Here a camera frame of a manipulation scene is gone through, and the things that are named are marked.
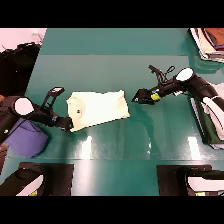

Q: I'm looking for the purple garment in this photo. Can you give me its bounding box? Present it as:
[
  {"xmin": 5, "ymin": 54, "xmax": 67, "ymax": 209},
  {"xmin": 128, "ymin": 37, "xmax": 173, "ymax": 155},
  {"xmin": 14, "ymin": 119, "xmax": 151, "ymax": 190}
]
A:
[{"xmin": 3, "ymin": 118, "xmax": 50, "ymax": 159}]

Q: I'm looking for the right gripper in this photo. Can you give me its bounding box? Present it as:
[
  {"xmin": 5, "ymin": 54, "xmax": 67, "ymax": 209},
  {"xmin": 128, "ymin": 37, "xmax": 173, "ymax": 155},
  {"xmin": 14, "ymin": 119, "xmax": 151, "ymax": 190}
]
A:
[{"xmin": 131, "ymin": 87, "xmax": 163, "ymax": 106}]

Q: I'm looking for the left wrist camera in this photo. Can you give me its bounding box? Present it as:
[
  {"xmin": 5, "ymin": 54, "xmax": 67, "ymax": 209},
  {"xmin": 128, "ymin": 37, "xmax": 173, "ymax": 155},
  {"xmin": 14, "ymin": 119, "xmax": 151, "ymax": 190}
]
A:
[{"xmin": 41, "ymin": 86, "xmax": 66, "ymax": 112}]

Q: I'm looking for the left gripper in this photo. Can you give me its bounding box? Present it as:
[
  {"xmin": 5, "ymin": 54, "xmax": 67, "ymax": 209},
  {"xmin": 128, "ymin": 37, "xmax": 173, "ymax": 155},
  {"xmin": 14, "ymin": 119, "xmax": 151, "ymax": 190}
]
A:
[{"xmin": 49, "ymin": 114, "xmax": 75, "ymax": 132}]

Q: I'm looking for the white T-shirt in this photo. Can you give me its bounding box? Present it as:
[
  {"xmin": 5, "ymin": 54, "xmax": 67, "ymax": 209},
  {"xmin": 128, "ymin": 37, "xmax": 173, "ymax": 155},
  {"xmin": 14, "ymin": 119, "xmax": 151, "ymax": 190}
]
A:
[{"xmin": 65, "ymin": 89, "xmax": 131, "ymax": 133}]

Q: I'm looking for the heap of clothes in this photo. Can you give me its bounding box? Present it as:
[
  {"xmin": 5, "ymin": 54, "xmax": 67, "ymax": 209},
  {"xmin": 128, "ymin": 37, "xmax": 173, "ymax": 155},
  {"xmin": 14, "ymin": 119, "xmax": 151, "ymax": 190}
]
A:
[{"xmin": 188, "ymin": 27, "xmax": 224, "ymax": 64}]

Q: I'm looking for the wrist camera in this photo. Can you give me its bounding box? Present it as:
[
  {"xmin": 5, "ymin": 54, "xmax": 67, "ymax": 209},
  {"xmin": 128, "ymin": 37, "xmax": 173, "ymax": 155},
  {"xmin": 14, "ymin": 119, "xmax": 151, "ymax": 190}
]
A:
[
  {"xmin": 147, "ymin": 64, "xmax": 176, "ymax": 85},
  {"xmin": 41, "ymin": 86, "xmax": 66, "ymax": 112}
]

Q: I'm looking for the black garment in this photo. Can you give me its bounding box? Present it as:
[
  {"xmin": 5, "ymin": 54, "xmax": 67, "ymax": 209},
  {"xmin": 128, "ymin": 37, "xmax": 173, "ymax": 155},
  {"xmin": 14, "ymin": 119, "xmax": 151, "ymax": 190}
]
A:
[{"xmin": 0, "ymin": 42, "xmax": 42, "ymax": 98}]

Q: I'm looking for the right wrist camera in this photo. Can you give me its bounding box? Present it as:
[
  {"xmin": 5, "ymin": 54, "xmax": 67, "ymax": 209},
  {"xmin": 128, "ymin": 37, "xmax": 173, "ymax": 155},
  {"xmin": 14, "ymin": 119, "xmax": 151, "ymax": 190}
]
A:
[{"xmin": 147, "ymin": 64, "xmax": 176, "ymax": 85}]

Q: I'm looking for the dark green garment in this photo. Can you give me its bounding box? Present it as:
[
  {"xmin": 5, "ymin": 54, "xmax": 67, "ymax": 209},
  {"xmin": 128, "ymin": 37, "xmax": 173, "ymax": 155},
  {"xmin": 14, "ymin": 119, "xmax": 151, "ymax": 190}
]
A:
[{"xmin": 190, "ymin": 96, "xmax": 224, "ymax": 146}]

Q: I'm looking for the brown garment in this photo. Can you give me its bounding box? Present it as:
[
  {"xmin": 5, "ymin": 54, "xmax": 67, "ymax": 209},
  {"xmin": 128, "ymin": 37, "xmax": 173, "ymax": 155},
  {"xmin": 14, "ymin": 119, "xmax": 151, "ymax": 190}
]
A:
[{"xmin": 203, "ymin": 27, "xmax": 224, "ymax": 48}]

